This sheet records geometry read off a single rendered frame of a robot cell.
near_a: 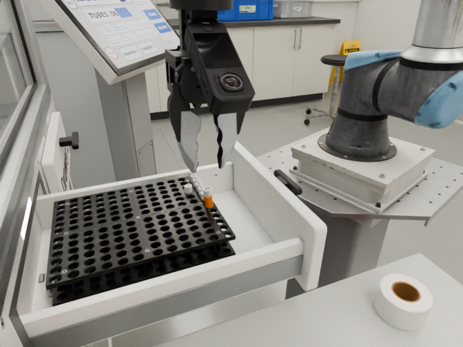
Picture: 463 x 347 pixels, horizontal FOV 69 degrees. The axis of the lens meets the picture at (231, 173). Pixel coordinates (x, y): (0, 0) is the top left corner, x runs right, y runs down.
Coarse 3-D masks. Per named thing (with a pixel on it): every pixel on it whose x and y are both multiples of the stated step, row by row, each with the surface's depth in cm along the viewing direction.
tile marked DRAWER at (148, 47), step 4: (140, 44) 112; (144, 44) 114; (148, 44) 116; (152, 44) 118; (144, 48) 113; (148, 48) 115; (152, 48) 117; (156, 48) 119; (144, 52) 112; (148, 52) 114; (152, 52) 116
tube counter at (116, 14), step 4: (108, 8) 108; (112, 8) 110; (116, 8) 112; (120, 8) 113; (124, 8) 115; (128, 8) 117; (132, 8) 120; (136, 8) 122; (112, 12) 109; (116, 12) 111; (120, 12) 112; (124, 12) 114; (128, 12) 116; (132, 12) 118; (136, 12) 120; (140, 12) 122; (112, 16) 108; (116, 16) 110; (120, 16) 111; (124, 16) 113; (128, 16) 115; (132, 16) 117; (136, 16) 119; (140, 16) 121
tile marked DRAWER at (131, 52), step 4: (120, 48) 103; (124, 48) 104; (128, 48) 106; (132, 48) 108; (136, 48) 110; (124, 52) 103; (128, 52) 105; (132, 52) 107; (136, 52) 108; (140, 52) 110; (124, 56) 102; (128, 56) 104; (132, 56) 106; (136, 56) 107; (140, 56) 109; (128, 60) 103
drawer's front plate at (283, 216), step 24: (240, 168) 60; (264, 168) 54; (240, 192) 62; (264, 192) 52; (288, 192) 47; (264, 216) 54; (288, 216) 46; (312, 216) 42; (312, 240) 41; (312, 264) 43; (312, 288) 45
